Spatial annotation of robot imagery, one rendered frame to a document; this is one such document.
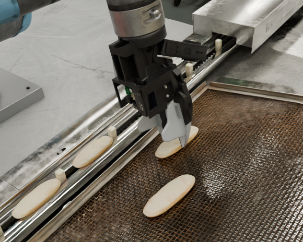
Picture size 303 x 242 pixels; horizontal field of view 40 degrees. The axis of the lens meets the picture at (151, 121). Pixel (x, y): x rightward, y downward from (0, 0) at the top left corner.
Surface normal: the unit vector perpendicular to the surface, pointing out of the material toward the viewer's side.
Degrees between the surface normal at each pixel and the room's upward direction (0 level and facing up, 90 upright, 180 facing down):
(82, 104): 0
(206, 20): 90
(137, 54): 80
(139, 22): 83
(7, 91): 3
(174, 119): 74
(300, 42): 0
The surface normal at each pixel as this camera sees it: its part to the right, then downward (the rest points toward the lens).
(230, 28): -0.60, 0.53
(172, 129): 0.66, 0.17
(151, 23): 0.49, 0.38
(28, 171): -0.07, -0.78
